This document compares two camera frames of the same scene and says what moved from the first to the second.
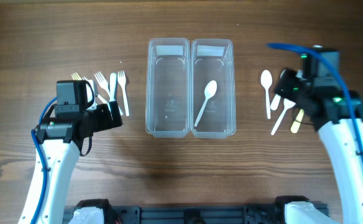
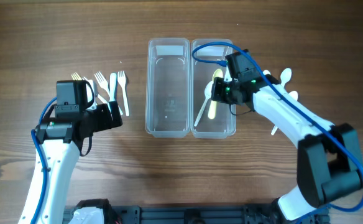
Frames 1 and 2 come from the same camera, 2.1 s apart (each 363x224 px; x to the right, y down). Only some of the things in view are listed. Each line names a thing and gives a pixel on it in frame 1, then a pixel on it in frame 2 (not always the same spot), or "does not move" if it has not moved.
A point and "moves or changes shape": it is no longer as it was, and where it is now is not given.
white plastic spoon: x=210 y=89 does not move
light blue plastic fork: x=112 y=81 does not move
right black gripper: x=286 y=83 → x=217 y=91
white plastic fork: x=102 y=82 does not move
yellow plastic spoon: x=296 y=124 moves or changes shape
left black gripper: x=112 y=113 does not move
